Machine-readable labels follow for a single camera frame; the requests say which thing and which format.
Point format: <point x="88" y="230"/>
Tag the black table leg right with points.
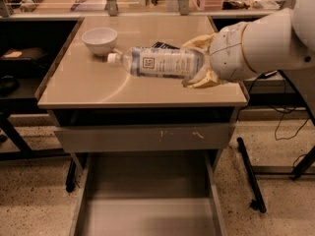
<point x="258" y="202"/>

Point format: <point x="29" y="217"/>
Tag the closed grey top drawer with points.
<point x="127" y="138"/>

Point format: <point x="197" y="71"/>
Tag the open grey middle drawer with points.
<point x="148" y="194"/>

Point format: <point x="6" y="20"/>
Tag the black power adapter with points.
<point x="267" y="75"/>

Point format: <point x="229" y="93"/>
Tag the grey drawer cabinet counter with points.
<point x="83" y="90"/>

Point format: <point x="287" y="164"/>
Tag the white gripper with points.
<point x="228" y="53"/>

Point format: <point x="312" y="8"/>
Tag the clear plastic water bottle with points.
<point x="158" y="62"/>

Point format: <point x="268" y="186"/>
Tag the black table leg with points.
<point x="258" y="202"/>
<point x="25" y="151"/>

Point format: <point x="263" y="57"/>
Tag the white ceramic bowl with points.
<point x="100" y="41"/>

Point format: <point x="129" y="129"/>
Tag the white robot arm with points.
<point x="284" y="40"/>

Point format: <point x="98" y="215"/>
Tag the black table leg left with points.
<point x="25" y="151"/>

